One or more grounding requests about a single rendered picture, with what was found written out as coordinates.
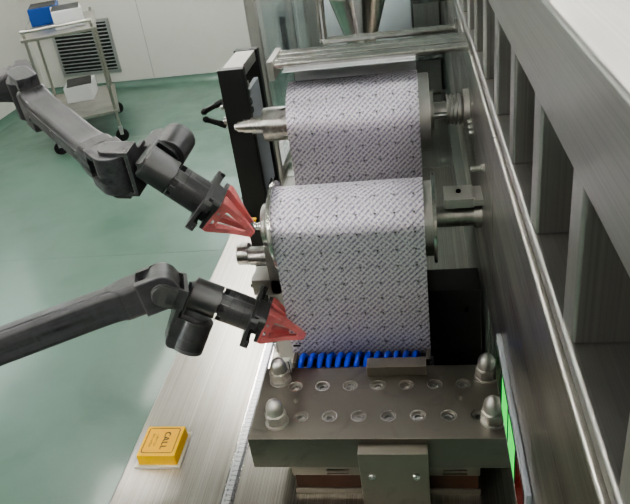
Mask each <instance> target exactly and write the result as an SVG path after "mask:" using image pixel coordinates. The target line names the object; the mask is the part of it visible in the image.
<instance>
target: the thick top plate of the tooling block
mask: <svg viewBox="0 0 630 504"><path fill-rule="evenodd" d="M476 365H477V364H474V365H427V366H426V373H427V374H426V375H389V376H367V369H366V367H332V368H292V371H291V372H289V373H290V375H291V377H292V381H291V383H290V384H289V385H287V386H285V387H282V388H276V387H273V386H272V385H271V384H270V375H269V370H270V369H266V372H265V376H264V380H263V384H262V387H261V391H260V395H259V399H258V402H257V406H256V410H255V414H254V417H253V421H252V425H251V429H250V432H249V436H248V443H249V447H250V451H251V455H252V459H253V463H254V467H359V463H358V456H357V452H358V444H427V446H428V462H429V468H511V464H510V458H509V452H508V446H507V440H506V434H505V428H504V427H502V428H500V429H497V430H491V429H487V428H485V427H484V426H483V425H482V424H481V422H480V416H481V409H482V408H483V404H484V400H485V399H486V398H487V397H488V396H490V395H495V396H497V397H499V391H498V385H497V381H496V382H495V383H493V384H482V383H479V382H478V381H476V379H475V377H474V374H475V366H476ZM272 398H277V399H279V400H280V401H281V403H282V404H283V407H284V409H285V411H286V413H287V416H288V417H289V424H288V425H287V426H286V427H285V428H284V429H282V430H279V431H272V430H269V429H268V428H267V427H266V425H265V421H266V418H265V414H264V413H265V411H266V403H267V402H268V400H270V399H272Z"/></svg>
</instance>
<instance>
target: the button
mask: <svg viewBox="0 0 630 504"><path fill-rule="evenodd" d="M187 437H188V433H187V430H186V427H185V426H161V427H149V428H148V430H147V432H146V435H145V437H144V439H143V441H142V444H141V446H140V448H139V451H138V453H137V455H136V457H137V460H138V462H139V464H140V465H177V464H178V461H179V459H180V456H181V453H182V450H183V448H184V445H185V442H186V440H187Z"/></svg>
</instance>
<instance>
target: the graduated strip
mask: <svg viewBox="0 0 630 504"><path fill-rule="evenodd" d="M275 344H276V342H271V343H265V346H264V350H263V353H262V357H261V360H260V364H259V367H258V371H257V375H256V378H255V382H254V385H253V389H252V392H251V396H250V399H249V403H248V406H247V410H246V413H245V417H244V420H243V424H242V427H241V431H240V435H239V438H238V442H237V445H236V449H235V452H234V456H233V459H232V463H231V466H230V470H229V473H228V477H227V480H226V484H225V488H224V491H223V495H222V498H221V502H220V504H233V503H234V500H235V496H236V492H237V488H238V484H239V480H240V477H241V473H242V469H243V465H244V461H245V458H246V454H247V450H248V446H249V443H248V436H249V432H250V429H251V425H252V421H253V417H254V414H255V410H256V406H257V402H258V399H259V395H260V391H261V387H262V384H263V380H264V376H265V372H266V369H269V366H270V363H271V359H272V355H273V351H274V347H275Z"/></svg>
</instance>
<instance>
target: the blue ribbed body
mask: <svg viewBox="0 0 630 504"><path fill-rule="evenodd" d="M398 357H426V356H421V353H420V352H419V351H418V350H414V351H413V353H412V355H411V353H410V351H409V350H405V351H404V352H403V355H402V354H401V352H400V351H399V350H396V351H394V353H393V355H392V353H391V352H390V351H385V352H384V355H383V354H382V352H381V351H376V352H375V354H374V355H373V353H372V352H371V351H367V352H366V353H365V356H364V354H363V352H361V351H358V352H357V353H356V355H355V354H354V353H353V352H351V351H349V352H348V353H347V354H346V355H345V353H344V352H339V353H338V354H337V355H336V354H335V353H334V352H330V353H329V354H328V355H327V354H326V353H325V352H321V353H320V354H319V355H318V354H316V353H315V352H312V353H311V354H310V355H308V354H307V353H302V354H301V355H300V357H299V359H298V367H297V368H304V367H306V368H313V367H315V368H322V366H324V368H331V366H333V367H341V366H342V367H350V366H352V367H359V366H361V367H366V366H367V358H398Z"/></svg>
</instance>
